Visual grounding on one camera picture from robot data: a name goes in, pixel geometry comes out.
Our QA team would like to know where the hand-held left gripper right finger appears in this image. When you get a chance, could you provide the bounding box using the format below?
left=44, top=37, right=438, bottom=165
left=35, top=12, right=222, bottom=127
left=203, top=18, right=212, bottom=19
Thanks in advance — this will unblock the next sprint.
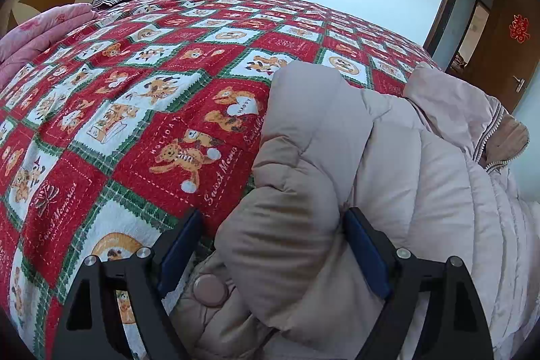
left=343, top=207, right=494, bottom=360

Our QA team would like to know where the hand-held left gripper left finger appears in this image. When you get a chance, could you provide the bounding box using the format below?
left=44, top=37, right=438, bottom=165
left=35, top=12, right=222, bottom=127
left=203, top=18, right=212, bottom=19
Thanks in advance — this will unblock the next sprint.
left=53, top=208, right=205, bottom=360

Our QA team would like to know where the red paper door decoration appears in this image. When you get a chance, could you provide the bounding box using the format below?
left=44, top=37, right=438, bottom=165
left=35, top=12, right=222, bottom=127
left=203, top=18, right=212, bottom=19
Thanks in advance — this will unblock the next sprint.
left=509, top=14, right=531, bottom=42

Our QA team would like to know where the red bear printed quilt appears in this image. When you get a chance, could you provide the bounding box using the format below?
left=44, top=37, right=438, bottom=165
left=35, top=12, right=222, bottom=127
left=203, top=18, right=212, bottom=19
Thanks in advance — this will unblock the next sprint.
left=0, top=0, right=443, bottom=360

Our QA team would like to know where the brown wooden door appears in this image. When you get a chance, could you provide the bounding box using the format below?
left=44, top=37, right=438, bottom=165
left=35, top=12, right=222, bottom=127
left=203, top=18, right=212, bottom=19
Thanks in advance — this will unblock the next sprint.
left=458, top=0, right=540, bottom=114

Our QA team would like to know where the pink folded blanket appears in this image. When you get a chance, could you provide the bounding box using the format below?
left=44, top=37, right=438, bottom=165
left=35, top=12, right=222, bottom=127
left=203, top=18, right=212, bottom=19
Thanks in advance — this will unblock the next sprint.
left=0, top=3, right=98, bottom=86

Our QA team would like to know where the pale pink puffer jacket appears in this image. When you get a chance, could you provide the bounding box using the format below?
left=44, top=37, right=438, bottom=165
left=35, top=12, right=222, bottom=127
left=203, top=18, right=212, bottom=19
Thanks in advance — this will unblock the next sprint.
left=169, top=60, right=540, bottom=360

